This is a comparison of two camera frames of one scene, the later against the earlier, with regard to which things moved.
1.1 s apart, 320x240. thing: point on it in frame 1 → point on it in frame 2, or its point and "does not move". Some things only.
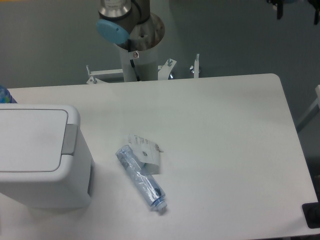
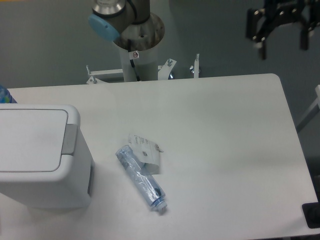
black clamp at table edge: x=312 y=213 does not move
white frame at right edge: x=313 y=112 does not move
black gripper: x=279 y=4 → x=259 y=21
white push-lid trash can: x=44 y=161 does not move
